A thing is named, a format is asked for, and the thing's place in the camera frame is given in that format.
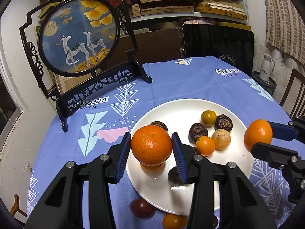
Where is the small orange mandarin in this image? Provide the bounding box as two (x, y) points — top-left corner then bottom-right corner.
(243, 119), (273, 152)

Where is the large orange mandarin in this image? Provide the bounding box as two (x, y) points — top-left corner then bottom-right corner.
(131, 125), (172, 166)

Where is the large dark chestnut on plate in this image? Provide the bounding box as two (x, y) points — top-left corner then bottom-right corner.
(168, 166), (185, 185)

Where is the orange tomato on plate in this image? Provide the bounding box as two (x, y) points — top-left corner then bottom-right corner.
(195, 136), (216, 157)

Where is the wooden chair right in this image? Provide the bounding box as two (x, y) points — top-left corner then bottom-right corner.
(280, 69), (304, 119)

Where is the dark chestnut plate centre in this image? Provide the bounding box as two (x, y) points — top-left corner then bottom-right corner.
(188, 123), (208, 143)

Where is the pale tan round fruit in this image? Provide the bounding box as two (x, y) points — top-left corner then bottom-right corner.
(211, 129), (231, 150)

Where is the white round plate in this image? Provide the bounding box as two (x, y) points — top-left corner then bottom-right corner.
(126, 99), (253, 216)

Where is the small round side table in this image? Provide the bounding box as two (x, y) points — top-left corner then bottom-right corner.
(251, 71), (277, 96)

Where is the wooden armchair lower left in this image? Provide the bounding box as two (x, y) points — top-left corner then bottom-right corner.
(10, 194), (27, 217)

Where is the yellow-green tomato on plate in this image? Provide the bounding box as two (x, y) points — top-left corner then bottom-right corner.
(201, 110), (217, 127)

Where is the dark chestnut behind mandarin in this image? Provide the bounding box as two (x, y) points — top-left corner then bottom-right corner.
(150, 121), (168, 132)

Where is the dark brown water chestnut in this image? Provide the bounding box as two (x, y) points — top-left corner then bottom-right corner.
(214, 114), (233, 132)

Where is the yellow-orange tomato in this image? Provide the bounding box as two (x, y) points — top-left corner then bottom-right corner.
(162, 214), (188, 229)

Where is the purple water chestnut on table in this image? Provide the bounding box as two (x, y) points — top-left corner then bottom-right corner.
(213, 215), (218, 229)

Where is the white thermos jug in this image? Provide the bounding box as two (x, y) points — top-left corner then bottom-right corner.
(258, 54), (275, 82)

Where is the dark red tomato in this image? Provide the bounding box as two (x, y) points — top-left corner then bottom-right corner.
(129, 198), (156, 219)

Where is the blue patterned tablecloth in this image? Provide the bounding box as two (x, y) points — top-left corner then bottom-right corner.
(27, 57), (294, 228)

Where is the black chair back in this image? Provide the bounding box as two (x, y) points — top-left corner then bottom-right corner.
(182, 24), (254, 75)

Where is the beige patterned curtain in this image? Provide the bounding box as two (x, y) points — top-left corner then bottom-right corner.
(265, 0), (305, 65)

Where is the white storage shelf unit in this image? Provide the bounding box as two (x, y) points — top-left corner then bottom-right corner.
(126, 0), (247, 25)

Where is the round deer embroidery screen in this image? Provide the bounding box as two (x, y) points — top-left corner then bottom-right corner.
(20, 0), (152, 131)

